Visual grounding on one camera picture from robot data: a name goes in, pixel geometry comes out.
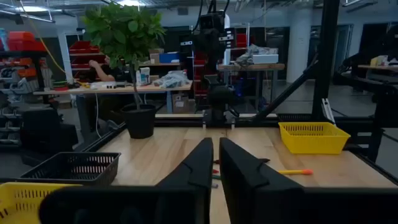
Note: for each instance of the person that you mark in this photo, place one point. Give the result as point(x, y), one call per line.
point(105, 73)

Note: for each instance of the clear plastic bag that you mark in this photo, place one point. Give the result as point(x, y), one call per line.
point(172, 79)

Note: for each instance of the grey crayon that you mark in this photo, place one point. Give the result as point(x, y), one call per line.
point(214, 185)

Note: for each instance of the green potted plant black pot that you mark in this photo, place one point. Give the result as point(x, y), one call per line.
point(124, 31)

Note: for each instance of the wooden table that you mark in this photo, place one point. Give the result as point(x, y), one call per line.
point(248, 67)

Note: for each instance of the yellow pencil with orange tip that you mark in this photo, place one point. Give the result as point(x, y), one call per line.
point(295, 171)

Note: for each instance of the blue box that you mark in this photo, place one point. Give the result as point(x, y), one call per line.
point(169, 58)

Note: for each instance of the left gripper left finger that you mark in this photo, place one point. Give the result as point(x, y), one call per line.
point(192, 174)

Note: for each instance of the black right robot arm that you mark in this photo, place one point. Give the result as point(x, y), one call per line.
point(219, 93)

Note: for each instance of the white box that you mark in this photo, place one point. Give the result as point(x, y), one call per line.
point(265, 59)

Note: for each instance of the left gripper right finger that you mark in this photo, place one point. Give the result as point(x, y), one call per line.
point(248, 186)

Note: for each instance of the wooden workbench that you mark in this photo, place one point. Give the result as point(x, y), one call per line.
point(124, 89)

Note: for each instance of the cardboard box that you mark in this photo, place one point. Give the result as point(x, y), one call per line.
point(155, 56)
point(183, 104)

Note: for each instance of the black mesh plastic bin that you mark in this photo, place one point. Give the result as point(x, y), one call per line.
point(71, 154)
point(295, 117)

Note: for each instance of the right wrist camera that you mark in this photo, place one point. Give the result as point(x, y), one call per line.
point(212, 21)

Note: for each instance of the shelf with red bins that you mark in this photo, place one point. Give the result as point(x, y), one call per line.
point(21, 40)

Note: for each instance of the black aluminium table frame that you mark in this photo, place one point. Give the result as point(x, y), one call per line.
point(325, 62)

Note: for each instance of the red bin rack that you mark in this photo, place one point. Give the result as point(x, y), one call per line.
point(84, 48)

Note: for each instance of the white bracket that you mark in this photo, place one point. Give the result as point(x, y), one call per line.
point(328, 110)

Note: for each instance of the yellow mesh plastic bin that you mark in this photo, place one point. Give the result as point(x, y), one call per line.
point(18, 199)
point(311, 144)

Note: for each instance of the green crayon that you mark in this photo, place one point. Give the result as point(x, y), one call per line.
point(216, 177)

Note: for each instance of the black background workstation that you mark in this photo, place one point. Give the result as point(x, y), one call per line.
point(385, 102)

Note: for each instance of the white column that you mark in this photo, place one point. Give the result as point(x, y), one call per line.
point(298, 46)

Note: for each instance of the black office chair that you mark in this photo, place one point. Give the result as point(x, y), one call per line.
point(46, 130)

